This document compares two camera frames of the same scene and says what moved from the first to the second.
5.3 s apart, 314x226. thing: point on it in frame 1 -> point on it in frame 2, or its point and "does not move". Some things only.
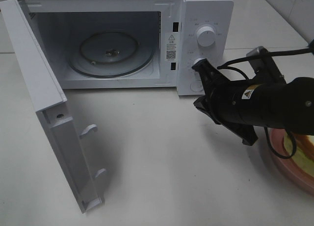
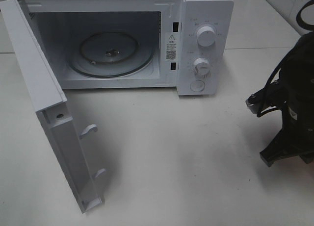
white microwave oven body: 131,39 does not move
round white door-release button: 196,86 does not move
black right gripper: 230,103 -> 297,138
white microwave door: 50,103 does not move
